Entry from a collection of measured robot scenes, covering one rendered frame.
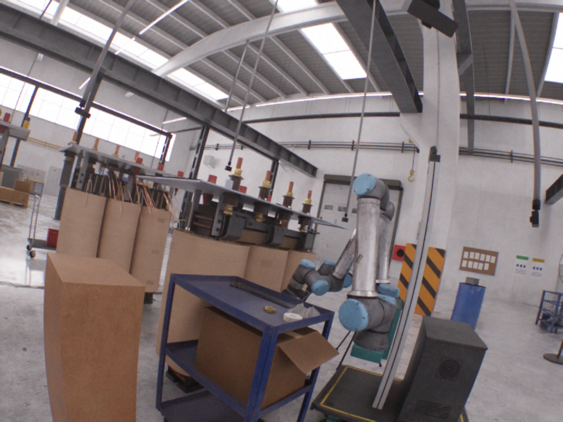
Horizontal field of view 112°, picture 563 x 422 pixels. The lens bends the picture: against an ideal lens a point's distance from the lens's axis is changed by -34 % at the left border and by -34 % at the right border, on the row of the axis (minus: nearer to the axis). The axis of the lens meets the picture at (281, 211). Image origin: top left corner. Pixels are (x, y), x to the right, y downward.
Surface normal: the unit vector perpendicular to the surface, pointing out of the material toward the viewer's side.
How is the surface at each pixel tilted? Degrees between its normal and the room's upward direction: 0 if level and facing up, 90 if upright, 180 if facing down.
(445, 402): 90
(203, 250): 90
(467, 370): 90
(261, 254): 90
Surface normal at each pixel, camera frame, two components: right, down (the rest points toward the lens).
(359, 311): -0.76, -0.11
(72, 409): 0.80, 0.13
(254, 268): 0.01, -0.07
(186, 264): -0.57, -0.18
